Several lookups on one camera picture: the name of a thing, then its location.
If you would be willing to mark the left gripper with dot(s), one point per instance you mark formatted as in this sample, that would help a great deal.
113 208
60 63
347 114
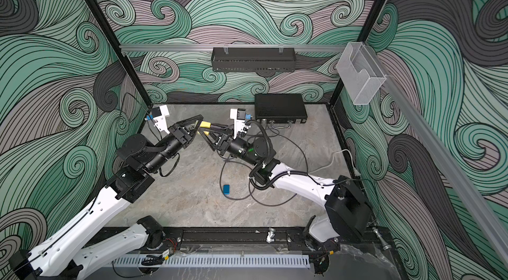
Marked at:
184 138

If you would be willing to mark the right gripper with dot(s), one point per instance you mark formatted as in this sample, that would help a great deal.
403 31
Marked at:
225 141

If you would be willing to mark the yellow charger cube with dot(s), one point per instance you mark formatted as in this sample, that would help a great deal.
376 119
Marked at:
205 124

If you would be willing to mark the teal small block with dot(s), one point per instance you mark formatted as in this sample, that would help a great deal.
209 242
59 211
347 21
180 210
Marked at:
226 189

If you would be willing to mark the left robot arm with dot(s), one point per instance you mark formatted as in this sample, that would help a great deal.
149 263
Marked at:
65 254

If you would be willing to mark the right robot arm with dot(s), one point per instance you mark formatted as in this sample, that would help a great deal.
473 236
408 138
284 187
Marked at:
347 210

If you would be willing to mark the black briefcase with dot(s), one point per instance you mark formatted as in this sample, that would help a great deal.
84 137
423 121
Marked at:
280 108

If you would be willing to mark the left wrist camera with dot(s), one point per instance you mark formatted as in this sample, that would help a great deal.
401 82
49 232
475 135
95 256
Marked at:
158 116

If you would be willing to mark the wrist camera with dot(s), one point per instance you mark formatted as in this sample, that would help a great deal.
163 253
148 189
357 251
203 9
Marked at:
240 117
158 116

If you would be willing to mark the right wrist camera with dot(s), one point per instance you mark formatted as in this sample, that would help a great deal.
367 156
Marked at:
240 117

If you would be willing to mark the black wall shelf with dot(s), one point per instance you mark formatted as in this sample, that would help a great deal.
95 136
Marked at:
253 59

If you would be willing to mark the white slotted cable duct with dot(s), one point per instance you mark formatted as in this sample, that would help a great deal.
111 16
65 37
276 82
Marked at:
218 261

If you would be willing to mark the clear acrylic wall holder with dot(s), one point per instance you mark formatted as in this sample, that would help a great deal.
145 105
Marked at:
361 72

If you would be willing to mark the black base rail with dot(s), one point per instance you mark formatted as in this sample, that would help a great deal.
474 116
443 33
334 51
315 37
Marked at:
286 238

